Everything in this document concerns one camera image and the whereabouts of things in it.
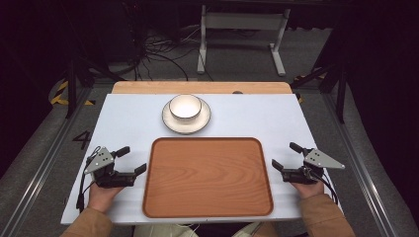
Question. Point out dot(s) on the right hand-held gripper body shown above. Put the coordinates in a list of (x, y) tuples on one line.
[(321, 160)]

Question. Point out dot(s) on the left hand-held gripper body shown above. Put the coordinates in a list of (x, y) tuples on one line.
[(100, 160)]

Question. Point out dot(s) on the person's right hand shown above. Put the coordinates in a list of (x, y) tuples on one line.
[(309, 190)]

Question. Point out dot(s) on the person's left hand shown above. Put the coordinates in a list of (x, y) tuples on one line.
[(101, 197)]

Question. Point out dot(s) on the white table board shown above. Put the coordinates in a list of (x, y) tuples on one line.
[(131, 118)]

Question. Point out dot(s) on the white ceramic plate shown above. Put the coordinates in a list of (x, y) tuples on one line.
[(174, 126)]

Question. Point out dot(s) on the person's light trousers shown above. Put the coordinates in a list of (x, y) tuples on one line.
[(158, 231)]

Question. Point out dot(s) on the brown wooden tray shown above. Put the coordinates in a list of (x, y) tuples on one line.
[(207, 177)]

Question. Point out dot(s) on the black metal stand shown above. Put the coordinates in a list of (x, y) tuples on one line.
[(71, 89), (341, 95)]

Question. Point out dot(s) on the yellow black floor tape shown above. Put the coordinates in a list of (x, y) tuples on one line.
[(300, 78), (56, 98)]

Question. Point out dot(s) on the white ceramic bowl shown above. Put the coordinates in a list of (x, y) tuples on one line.
[(185, 106)]

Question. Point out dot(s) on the dark round table grommet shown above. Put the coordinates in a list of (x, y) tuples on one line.
[(237, 92)]

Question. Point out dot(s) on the light wooden table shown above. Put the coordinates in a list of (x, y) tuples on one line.
[(197, 87)]

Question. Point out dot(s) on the aluminium floor rail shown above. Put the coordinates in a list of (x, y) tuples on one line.
[(39, 171), (365, 171)]

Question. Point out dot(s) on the white metal stand frame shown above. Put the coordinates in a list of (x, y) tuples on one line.
[(243, 20)]

